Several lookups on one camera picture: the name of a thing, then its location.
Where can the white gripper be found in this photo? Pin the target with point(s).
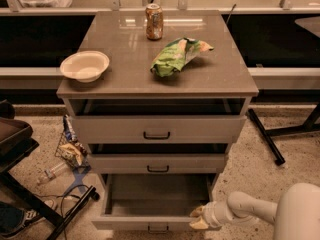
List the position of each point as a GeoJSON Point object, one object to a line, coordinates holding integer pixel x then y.
{"type": "Point", "coordinates": [209, 214]}

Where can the grey drawer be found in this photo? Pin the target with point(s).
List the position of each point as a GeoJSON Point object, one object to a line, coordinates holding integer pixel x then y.
{"type": "Point", "coordinates": [156, 203]}
{"type": "Point", "coordinates": [158, 129]}
{"type": "Point", "coordinates": [157, 163]}

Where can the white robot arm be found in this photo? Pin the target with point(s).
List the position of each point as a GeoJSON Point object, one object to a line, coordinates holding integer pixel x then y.
{"type": "Point", "coordinates": [295, 217]}

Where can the grey drawer cabinet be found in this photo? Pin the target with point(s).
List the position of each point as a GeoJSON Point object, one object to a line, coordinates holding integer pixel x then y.
{"type": "Point", "coordinates": [215, 83]}

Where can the clear plastic bottle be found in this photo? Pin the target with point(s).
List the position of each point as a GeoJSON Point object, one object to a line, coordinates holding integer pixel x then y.
{"type": "Point", "coordinates": [52, 173]}

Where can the green chip bag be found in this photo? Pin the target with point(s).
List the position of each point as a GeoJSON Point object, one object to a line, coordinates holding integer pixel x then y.
{"type": "Point", "coordinates": [177, 54]}

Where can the sneaker shoe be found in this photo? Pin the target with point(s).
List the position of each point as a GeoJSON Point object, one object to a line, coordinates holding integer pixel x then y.
{"type": "Point", "coordinates": [13, 220]}

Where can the white bowl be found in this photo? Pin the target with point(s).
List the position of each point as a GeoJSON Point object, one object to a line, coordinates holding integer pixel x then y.
{"type": "Point", "coordinates": [85, 66]}

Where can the orange soda can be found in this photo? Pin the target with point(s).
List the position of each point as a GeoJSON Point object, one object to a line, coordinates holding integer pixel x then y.
{"type": "Point", "coordinates": [154, 16]}

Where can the wire basket with snacks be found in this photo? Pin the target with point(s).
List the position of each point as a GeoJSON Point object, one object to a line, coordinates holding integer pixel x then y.
{"type": "Point", "coordinates": [69, 148]}

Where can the black table leg frame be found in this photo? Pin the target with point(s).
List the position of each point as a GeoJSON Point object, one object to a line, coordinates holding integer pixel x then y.
{"type": "Point", "coordinates": [311, 124]}

